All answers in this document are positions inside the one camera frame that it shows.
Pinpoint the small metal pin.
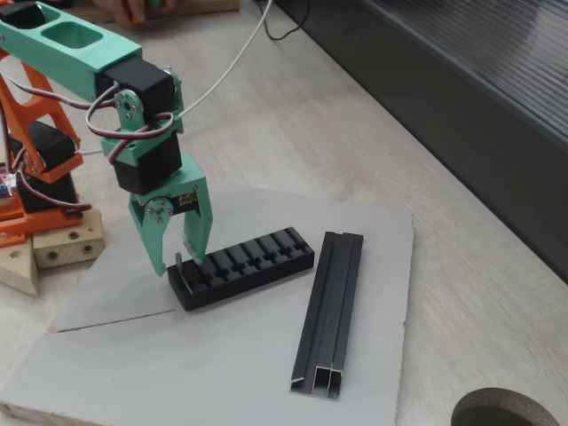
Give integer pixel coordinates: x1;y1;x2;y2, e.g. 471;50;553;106
174;251;194;296

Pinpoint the wooden arm base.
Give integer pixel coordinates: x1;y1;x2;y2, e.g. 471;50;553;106
0;208;106;296

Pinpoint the black slotted holder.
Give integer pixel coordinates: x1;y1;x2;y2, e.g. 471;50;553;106
167;226;316;312

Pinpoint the person's hand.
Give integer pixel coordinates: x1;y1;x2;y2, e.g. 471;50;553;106
95;0;179;30

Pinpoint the grey plywood board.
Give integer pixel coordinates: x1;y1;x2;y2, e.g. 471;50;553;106
0;179;416;426

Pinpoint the black aluminium profile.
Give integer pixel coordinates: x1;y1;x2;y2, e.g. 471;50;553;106
289;230;366;401

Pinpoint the red controller circuit board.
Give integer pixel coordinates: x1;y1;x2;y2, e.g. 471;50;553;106
0;153;21;206

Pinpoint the long light wooden plank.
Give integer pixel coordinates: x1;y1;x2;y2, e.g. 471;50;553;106
91;0;241;24

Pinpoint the red white servo wire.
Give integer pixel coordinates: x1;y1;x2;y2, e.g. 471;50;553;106
6;148;95;219
0;70;184;166

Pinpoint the white usb cable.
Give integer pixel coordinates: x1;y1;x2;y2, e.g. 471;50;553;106
82;0;274;156

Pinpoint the thin black cable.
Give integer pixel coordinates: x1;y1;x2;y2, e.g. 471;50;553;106
255;0;312;43

